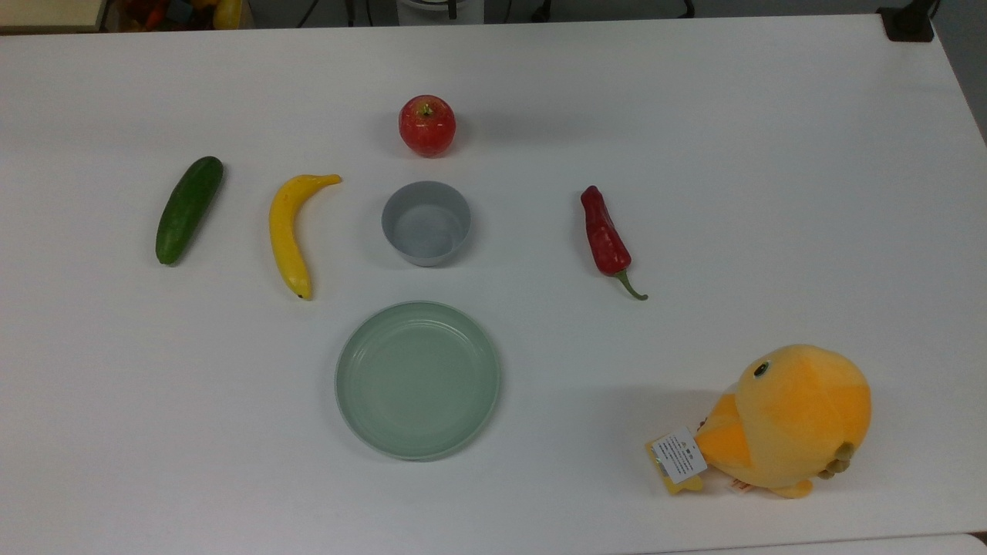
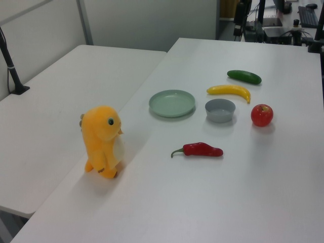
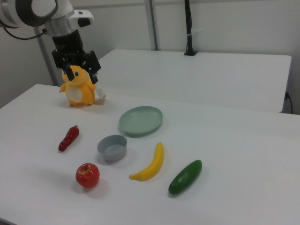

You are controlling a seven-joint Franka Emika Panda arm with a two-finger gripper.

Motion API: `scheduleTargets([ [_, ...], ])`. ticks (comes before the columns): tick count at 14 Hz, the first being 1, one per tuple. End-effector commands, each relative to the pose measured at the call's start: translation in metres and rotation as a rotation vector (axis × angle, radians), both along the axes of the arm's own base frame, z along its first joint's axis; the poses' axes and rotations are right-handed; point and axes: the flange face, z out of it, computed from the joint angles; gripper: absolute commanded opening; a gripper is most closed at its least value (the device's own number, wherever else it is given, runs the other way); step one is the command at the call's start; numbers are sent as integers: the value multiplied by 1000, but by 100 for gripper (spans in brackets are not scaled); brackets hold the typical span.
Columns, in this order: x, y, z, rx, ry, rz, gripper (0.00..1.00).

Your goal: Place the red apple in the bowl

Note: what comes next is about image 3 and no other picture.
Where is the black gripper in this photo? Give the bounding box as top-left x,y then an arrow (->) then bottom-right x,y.
51,30 -> 102,85

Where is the red apple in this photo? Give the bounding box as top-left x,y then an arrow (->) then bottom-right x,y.
75,163 -> 100,188

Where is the grey bowl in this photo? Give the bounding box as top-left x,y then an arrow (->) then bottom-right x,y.
97,134 -> 128,163

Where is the orange plush toy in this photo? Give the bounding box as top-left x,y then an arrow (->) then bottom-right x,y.
59,64 -> 106,107

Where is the red chili pepper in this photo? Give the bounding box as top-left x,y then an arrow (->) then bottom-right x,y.
58,125 -> 80,153

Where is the pale green plate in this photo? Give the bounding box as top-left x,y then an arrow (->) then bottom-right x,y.
118,105 -> 164,138

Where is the white side table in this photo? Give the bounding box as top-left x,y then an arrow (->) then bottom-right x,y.
95,48 -> 293,113

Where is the black pole with base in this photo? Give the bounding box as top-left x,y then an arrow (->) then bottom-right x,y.
183,0 -> 199,56

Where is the yellow banana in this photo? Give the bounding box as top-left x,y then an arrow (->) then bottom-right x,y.
129,142 -> 165,181

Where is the green cucumber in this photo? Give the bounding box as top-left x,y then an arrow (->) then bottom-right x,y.
168,159 -> 203,195

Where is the grey partition frame post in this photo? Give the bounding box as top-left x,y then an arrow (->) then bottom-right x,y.
35,26 -> 60,87
143,0 -> 160,51

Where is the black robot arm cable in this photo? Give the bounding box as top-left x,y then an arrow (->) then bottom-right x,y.
0,20 -> 49,40

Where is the black cable at table edge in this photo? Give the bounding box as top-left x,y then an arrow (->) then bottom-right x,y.
284,90 -> 294,114

